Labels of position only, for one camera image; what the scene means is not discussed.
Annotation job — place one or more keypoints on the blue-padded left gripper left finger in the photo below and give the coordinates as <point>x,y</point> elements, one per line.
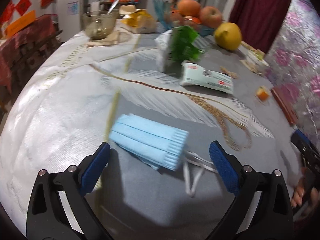
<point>92,167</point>

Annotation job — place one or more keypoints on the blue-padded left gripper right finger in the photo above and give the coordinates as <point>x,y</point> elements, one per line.
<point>223,163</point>

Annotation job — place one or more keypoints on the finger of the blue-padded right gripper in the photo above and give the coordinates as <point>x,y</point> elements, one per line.
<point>300,140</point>

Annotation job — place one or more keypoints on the light blue face mask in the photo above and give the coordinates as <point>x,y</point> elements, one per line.
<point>156,144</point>

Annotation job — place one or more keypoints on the green white plastic bag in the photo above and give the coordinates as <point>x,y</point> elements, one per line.
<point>177,45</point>

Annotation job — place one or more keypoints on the person's right hand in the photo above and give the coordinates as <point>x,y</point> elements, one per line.
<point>299,193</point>

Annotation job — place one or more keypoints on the orange peel piece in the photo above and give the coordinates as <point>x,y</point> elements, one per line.
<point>262,94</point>

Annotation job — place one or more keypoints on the white tablecloth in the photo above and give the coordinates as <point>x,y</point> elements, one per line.
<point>64,112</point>

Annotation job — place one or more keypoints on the yellow pear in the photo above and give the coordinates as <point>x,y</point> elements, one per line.
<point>228,36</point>

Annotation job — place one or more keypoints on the red table cover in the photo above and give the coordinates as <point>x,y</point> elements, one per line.
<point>30,47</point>

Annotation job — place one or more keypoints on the red apple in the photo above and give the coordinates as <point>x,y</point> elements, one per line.
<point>210,17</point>

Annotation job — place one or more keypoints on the glass bowl with spoon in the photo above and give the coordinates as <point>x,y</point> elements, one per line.
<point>99,24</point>

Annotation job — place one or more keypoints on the yellow paper bag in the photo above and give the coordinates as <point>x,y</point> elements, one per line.
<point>139,22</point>

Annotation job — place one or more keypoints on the orange cardboard box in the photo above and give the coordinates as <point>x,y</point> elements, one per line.
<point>20,23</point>

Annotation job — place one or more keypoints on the orange fruit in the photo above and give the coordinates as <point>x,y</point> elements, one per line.
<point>189,8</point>

